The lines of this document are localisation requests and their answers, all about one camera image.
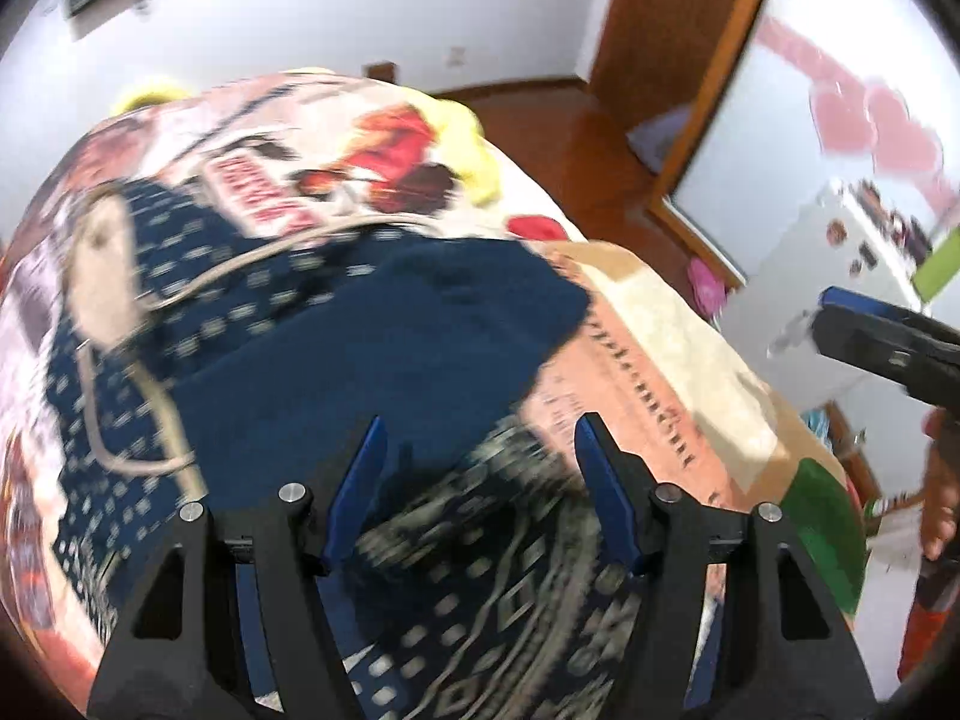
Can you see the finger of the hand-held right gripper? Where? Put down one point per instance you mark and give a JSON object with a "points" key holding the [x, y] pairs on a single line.
{"points": [[862, 301], [862, 337]]}

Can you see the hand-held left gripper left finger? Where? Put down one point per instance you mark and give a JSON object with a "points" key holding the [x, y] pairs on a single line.
{"points": [[360, 487]]}

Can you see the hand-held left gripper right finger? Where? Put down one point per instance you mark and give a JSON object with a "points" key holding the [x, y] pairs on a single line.
{"points": [[607, 487]]}

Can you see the navy patterned garment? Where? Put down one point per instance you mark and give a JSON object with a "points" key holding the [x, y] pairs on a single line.
{"points": [[375, 330]]}

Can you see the person's right hand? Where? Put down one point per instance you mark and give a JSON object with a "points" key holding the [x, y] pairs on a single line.
{"points": [[941, 487]]}

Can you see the white cabinet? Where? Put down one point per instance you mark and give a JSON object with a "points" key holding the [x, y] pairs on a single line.
{"points": [[810, 277]]}

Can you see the lime green panel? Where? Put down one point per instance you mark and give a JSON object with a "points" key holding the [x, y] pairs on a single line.
{"points": [[937, 266]]}

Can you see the wooden furniture piece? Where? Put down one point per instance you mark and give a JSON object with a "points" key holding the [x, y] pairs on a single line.
{"points": [[851, 450]]}

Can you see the pink plastic object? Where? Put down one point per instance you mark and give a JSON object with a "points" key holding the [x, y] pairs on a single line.
{"points": [[705, 285]]}

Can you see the printed blanket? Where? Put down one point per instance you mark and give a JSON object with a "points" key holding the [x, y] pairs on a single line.
{"points": [[637, 330]]}

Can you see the dark green cloth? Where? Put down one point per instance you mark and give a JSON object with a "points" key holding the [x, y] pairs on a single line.
{"points": [[821, 525]]}

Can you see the orange cloth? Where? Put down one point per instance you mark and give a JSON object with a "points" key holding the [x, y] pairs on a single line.
{"points": [[926, 622]]}

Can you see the grey floor mat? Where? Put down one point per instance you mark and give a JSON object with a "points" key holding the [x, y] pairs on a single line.
{"points": [[660, 139]]}

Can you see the wooden door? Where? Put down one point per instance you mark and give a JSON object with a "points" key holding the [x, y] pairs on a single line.
{"points": [[660, 52]]}

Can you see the wooden bedpost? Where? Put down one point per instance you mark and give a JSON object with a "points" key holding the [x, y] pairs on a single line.
{"points": [[380, 70]]}

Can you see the pink heart wall stickers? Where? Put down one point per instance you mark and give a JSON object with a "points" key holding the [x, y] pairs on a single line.
{"points": [[877, 112]]}

